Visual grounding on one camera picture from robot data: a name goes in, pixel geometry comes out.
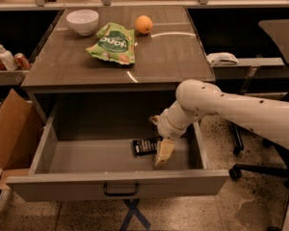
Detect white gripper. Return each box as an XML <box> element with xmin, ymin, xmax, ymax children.
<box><xmin>149</xmin><ymin>101</ymin><xmax>196</xmax><ymax>167</ymax></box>

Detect black rxbar chocolate bar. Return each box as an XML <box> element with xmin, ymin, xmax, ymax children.
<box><xmin>132</xmin><ymin>138</ymin><xmax>160</xmax><ymax>156</ymax></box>

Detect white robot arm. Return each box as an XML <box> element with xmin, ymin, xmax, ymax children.
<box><xmin>151</xmin><ymin>80</ymin><xmax>289</xmax><ymax>167</ymax></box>

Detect open grey drawer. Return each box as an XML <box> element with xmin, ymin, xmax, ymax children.
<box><xmin>7</xmin><ymin>94</ymin><xmax>227</xmax><ymax>201</ymax></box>

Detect grey cabinet counter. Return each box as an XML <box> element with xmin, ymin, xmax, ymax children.
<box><xmin>21</xmin><ymin>5</ymin><xmax>216</xmax><ymax>123</ymax></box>

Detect white folded cloth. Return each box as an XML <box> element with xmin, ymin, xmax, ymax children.
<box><xmin>206</xmin><ymin>52</ymin><xmax>239</xmax><ymax>65</ymax></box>

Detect green snack bag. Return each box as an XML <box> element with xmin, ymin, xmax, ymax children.
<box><xmin>86</xmin><ymin>22</ymin><xmax>135</xmax><ymax>65</ymax></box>

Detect grey side shelf right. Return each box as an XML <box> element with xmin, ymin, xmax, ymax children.
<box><xmin>213</xmin><ymin>58</ymin><xmax>284</xmax><ymax>80</ymax></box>

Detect grey side shelf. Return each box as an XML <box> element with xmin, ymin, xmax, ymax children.
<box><xmin>213</xmin><ymin>58</ymin><xmax>284</xmax><ymax>80</ymax></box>
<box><xmin>0</xmin><ymin>70</ymin><xmax>28</xmax><ymax>86</ymax></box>

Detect orange fruit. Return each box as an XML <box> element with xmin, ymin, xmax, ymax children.
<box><xmin>135</xmin><ymin>15</ymin><xmax>153</xmax><ymax>35</ymax></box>

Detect white ceramic bowl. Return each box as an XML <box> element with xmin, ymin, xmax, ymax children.
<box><xmin>66</xmin><ymin>10</ymin><xmax>99</xmax><ymax>36</ymax></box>

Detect brown cardboard box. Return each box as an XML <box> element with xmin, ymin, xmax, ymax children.
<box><xmin>0</xmin><ymin>90</ymin><xmax>44</xmax><ymax>190</ymax></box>

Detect black office chair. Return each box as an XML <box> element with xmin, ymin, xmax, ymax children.
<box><xmin>227</xmin><ymin>18</ymin><xmax>289</xmax><ymax>191</ymax></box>

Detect white pump bottle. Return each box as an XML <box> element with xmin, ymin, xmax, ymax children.
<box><xmin>0</xmin><ymin>43</ymin><xmax>17</xmax><ymax>71</ymax></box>

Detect grey side shelf left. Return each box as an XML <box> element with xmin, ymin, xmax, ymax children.
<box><xmin>0</xmin><ymin>70</ymin><xmax>28</xmax><ymax>86</ymax></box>

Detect black drawer handle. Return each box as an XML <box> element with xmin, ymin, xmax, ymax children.
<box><xmin>103</xmin><ymin>184</ymin><xmax>139</xmax><ymax>197</ymax></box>

